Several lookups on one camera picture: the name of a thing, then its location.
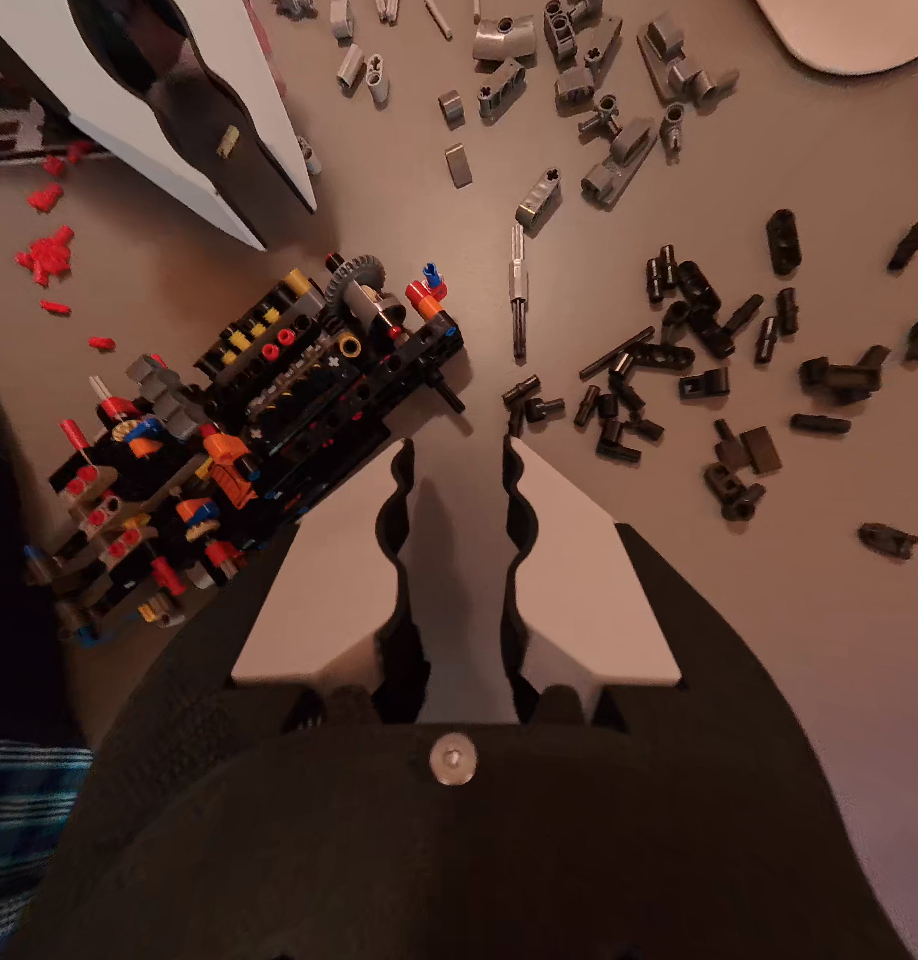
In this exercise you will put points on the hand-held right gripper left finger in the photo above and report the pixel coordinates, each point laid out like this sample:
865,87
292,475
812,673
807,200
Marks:
316,600

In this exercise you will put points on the dark navy garment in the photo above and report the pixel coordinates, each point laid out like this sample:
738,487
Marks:
16,600

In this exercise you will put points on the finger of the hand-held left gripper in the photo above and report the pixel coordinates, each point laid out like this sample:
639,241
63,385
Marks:
238,60
39,45

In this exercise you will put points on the pile of red lego pins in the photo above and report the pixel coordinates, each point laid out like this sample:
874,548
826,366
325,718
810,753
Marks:
50,255

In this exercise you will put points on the tan lego pin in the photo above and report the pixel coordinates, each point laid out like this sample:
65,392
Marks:
229,141

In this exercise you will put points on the pile of black lego pieces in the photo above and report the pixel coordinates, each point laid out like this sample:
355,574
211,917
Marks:
698,300

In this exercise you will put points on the black axle with grey sleeve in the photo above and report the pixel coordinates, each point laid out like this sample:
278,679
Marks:
519,277

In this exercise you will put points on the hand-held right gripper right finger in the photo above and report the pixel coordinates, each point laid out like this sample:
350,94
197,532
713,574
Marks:
601,600

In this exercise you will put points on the lego car chassis model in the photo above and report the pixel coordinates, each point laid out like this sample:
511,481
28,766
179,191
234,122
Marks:
316,390

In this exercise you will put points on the scattered grey lego pieces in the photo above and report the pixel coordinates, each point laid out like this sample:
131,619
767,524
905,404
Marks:
504,37

